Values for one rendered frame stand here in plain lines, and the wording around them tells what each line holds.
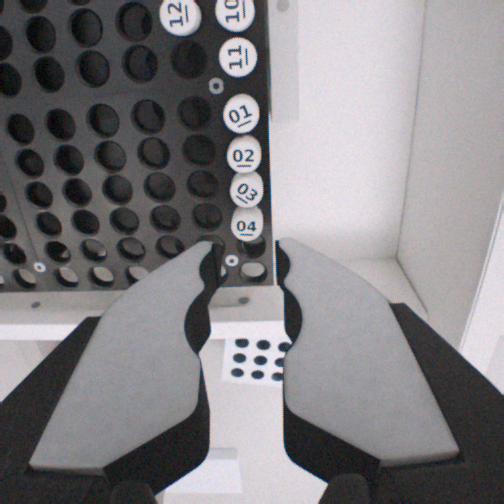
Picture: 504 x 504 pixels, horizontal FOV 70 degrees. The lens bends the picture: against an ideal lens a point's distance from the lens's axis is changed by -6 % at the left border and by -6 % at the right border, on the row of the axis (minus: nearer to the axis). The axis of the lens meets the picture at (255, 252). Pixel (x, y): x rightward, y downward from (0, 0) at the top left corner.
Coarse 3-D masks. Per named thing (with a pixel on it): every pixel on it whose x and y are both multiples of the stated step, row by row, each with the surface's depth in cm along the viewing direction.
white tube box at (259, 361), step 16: (224, 352) 34; (240, 352) 34; (256, 352) 34; (272, 352) 34; (224, 368) 35; (240, 368) 36; (256, 368) 35; (272, 368) 35; (256, 384) 36; (272, 384) 36
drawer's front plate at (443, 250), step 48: (432, 0) 16; (480, 0) 13; (432, 48) 17; (480, 48) 13; (432, 96) 18; (480, 96) 13; (432, 144) 18; (480, 144) 14; (432, 192) 18; (480, 192) 14; (432, 240) 19; (480, 240) 14; (432, 288) 19; (480, 288) 14; (480, 336) 16
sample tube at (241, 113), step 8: (240, 96) 13; (248, 96) 13; (232, 104) 13; (240, 104) 13; (248, 104) 13; (256, 104) 13; (224, 112) 13; (232, 112) 13; (240, 112) 13; (248, 112) 13; (256, 112) 13; (224, 120) 13; (232, 120) 13; (240, 120) 13; (248, 120) 13; (256, 120) 13; (232, 128) 13; (240, 128) 13; (248, 128) 13
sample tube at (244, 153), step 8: (240, 136) 14; (248, 136) 14; (232, 144) 13; (240, 144) 13; (248, 144) 13; (256, 144) 14; (232, 152) 13; (240, 152) 13; (248, 152) 13; (256, 152) 13; (232, 160) 14; (240, 160) 14; (248, 160) 14; (256, 160) 14; (240, 168) 14; (248, 168) 14
